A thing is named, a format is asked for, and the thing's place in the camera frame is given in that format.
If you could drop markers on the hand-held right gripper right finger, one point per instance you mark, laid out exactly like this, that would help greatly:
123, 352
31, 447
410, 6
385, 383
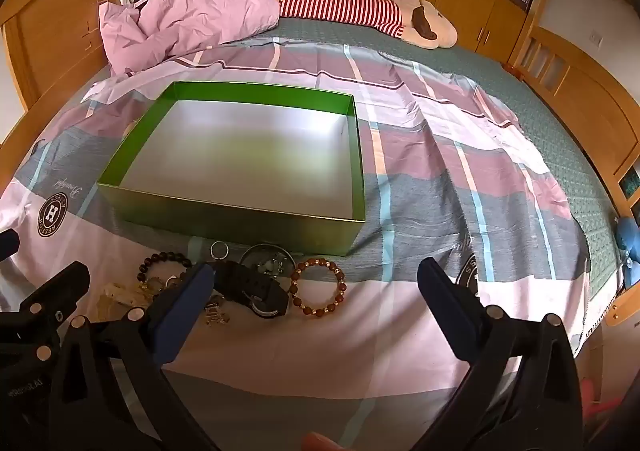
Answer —
445, 301

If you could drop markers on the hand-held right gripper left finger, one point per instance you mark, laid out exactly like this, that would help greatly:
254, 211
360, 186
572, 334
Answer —
180, 316

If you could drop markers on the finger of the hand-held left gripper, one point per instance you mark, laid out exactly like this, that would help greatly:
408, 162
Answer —
55, 293
7, 245

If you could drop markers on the gold earrings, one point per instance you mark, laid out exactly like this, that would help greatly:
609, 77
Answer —
215, 316

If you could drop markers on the black wrist watch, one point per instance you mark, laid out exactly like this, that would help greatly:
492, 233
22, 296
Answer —
250, 287

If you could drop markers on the green cardboard box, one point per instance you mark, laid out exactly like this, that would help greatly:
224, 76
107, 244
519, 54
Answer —
240, 141

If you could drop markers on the person's right hand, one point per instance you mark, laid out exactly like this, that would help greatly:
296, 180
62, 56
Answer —
322, 443

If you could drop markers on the silver bangle with beads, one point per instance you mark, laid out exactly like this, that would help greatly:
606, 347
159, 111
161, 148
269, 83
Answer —
265, 263

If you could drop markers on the plaid bed sheet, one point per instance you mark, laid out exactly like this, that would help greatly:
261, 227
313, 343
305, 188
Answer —
425, 141

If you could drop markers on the blue plush toy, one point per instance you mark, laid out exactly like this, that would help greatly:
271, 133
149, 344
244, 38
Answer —
629, 246

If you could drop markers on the wooden headboard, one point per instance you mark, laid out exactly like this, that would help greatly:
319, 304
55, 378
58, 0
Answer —
50, 16

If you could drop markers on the wooden footboard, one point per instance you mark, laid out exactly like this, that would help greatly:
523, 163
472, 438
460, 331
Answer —
590, 101

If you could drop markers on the pink quilt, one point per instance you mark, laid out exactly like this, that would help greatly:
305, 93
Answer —
200, 11

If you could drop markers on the striped plush toy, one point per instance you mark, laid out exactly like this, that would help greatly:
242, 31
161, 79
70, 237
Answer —
340, 3

